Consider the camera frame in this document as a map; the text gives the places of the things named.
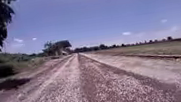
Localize flat dry grass field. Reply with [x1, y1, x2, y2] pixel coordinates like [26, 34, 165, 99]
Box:
[84, 38, 181, 71]

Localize grey gravel road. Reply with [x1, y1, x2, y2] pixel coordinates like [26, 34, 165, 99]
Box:
[0, 38, 181, 102]

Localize clump of trees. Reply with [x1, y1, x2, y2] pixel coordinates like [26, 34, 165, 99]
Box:
[41, 38, 74, 58]

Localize distant row of trees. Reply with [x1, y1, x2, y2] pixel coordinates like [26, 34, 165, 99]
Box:
[72, 33, 181, 55]

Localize dark raised kerb strip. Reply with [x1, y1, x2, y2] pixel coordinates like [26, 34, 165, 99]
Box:
[112, 43, 181, 72]

